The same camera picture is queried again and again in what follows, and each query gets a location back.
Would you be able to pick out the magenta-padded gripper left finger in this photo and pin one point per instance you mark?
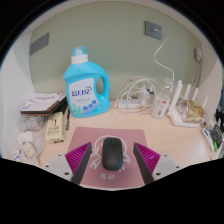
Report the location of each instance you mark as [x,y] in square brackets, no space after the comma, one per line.
[56,165]

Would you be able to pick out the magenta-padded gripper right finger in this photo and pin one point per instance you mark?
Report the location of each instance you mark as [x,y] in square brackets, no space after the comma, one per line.
[168,165]

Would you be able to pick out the black computer mouse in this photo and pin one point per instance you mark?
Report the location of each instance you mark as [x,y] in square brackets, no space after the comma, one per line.
[111,155]

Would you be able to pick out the pink mouse pad white drawing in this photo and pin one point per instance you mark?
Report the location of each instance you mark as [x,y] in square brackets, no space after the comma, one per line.
[110,131]

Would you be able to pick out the small yellow carton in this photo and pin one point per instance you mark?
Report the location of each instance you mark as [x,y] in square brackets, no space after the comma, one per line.
[54,128]

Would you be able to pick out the white router with antennas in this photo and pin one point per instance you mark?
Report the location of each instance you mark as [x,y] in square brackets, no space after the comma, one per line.
[176,118]

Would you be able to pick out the black pen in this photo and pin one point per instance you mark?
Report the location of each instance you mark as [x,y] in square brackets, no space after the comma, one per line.
[67,118]

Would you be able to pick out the long white box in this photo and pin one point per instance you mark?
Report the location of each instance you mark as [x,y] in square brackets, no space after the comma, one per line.
[207,135]

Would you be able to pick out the black pouch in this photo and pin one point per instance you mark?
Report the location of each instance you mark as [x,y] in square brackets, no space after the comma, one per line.
[216,133]

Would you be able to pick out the flat printed box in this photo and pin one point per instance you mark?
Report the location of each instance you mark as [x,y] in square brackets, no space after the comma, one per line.
[41,101]

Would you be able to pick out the white power strip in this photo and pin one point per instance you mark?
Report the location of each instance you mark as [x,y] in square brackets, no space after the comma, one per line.
[130,105]

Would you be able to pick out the blue detergent bottle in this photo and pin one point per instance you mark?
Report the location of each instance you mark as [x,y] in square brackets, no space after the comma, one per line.
[83,90]

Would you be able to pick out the white wall adapter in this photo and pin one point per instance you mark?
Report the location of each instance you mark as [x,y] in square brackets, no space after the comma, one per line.
[198,55]

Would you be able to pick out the grey wall plate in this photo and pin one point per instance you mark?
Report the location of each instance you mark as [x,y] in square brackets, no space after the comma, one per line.
[39,44]

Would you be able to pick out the grey wall socket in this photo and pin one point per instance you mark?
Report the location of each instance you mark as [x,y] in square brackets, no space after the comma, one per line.
[153,30]

